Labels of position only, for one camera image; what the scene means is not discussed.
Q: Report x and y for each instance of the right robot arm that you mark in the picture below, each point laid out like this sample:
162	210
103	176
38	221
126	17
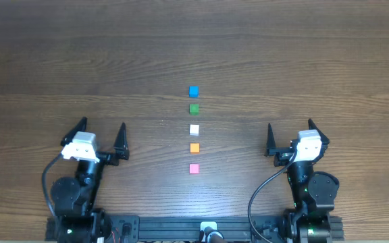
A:
321	190

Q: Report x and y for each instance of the green cube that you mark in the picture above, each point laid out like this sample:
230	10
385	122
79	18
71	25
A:
194	109

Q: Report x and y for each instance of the pink cube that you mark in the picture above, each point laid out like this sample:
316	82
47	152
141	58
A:
194	168

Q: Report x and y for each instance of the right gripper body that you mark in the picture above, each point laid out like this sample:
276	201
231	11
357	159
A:
284	156

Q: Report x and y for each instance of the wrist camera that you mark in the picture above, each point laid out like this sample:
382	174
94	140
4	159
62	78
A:
308	146
81	146

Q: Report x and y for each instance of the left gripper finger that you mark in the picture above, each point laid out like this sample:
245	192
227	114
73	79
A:
76	128
122	143

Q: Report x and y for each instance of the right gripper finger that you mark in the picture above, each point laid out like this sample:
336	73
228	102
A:
271	143
323	137

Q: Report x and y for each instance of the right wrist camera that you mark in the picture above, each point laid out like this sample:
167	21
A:
308	146

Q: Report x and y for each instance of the mounting rail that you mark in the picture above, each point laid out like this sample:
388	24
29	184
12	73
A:
174	229

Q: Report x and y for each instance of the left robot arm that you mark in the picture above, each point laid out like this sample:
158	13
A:
67	195

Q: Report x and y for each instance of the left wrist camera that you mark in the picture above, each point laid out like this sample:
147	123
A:
81	146

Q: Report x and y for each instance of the blue cube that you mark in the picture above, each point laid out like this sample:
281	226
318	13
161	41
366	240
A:
194	92

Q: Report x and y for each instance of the orange cube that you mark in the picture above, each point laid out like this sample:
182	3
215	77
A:
194	148

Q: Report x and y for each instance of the white cube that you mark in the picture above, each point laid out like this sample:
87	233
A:
194	130

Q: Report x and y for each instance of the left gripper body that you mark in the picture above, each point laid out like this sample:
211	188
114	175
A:
108	158

